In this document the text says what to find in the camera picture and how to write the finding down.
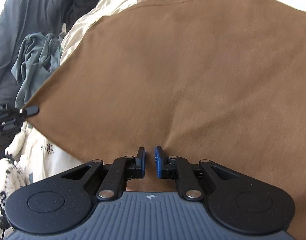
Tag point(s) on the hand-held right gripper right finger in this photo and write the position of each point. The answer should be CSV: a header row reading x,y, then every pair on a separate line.
x,y
158,161

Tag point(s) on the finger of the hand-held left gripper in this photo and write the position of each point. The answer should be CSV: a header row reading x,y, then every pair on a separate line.
x,y
30,110

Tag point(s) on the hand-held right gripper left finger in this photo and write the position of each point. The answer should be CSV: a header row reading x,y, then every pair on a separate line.
x,y
142,161

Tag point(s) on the brown printed t-shirt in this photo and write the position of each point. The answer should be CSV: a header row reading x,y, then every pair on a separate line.
x,y
180,80

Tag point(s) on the pile of black clothes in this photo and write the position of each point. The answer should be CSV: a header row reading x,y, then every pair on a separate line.
x,y
85,2

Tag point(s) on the grey-blue crumpled garment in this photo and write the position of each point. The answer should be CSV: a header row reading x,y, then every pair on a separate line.
x,y
35,65

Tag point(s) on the white fluffy blanket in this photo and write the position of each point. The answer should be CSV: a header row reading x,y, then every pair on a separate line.
x,y
8,177

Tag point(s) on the large grey pillow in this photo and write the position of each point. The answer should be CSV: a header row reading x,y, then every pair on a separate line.
x,y
25,30

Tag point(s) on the cream bear print bedsheet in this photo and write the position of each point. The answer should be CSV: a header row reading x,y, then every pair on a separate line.
x,y
105,12

